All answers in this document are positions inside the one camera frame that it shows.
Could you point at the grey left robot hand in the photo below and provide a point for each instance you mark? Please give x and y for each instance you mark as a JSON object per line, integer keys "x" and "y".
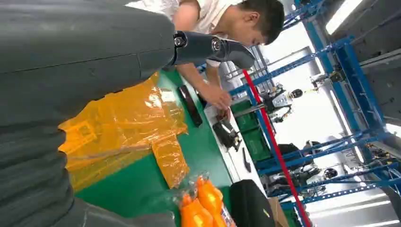
{"x": 69, "y": 56}

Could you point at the orange drink bottle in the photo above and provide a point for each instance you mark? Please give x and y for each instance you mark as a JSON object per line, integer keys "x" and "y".
{"x": 192, "y": 214}
{"x": 210, "y": 197}

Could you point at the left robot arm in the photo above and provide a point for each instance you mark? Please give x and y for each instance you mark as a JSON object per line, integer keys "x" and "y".
{"x": 31, "y": 175}

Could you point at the yellow plastic sheet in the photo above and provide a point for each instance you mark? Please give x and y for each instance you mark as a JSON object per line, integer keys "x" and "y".
{"x": 125, "y": 125}

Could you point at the black smartphone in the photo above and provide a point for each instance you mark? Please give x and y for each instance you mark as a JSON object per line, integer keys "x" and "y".
{"x": 190, "y": 106}
{"x": 247, "y": 161}

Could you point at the person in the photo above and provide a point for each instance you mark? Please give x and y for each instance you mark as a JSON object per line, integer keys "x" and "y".
{"x": 213, "y": 12}

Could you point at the green table mat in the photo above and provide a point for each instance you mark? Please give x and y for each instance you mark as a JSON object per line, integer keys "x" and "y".
{"x": 203, "y": 156}

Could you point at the black label printer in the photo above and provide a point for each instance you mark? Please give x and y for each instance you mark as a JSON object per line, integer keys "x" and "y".
{"x": 225, "y": 134}

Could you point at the green plastic crate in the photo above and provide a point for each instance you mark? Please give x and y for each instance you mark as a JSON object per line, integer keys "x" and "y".
{"x": 247, "y": 120}
{"x": 257, "y": 145}

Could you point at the white table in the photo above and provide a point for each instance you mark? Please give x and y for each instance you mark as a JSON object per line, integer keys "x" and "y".
{"x": 233, "y": 159}

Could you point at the white humanoid robot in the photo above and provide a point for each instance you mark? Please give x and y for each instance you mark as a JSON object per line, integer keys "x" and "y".
{"x": 280, "y": 101}

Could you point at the red pole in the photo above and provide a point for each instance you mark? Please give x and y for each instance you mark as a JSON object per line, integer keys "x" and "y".
{"x": 272, "y": 141}

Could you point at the black zip bag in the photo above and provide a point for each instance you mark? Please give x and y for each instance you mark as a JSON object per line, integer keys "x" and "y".
{"x": 250, "y": 206}

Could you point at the cardboard box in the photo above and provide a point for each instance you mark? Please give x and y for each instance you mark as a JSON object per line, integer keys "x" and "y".
{"x": 278, "y": 214}

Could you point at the ceiling light panel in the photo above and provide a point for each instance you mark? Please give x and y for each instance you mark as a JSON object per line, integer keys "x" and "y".
{"x": 343, "y": 14}

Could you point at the blue metal rack frame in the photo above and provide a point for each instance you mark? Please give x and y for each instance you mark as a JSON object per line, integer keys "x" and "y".
{"x": 357, "y": 84}

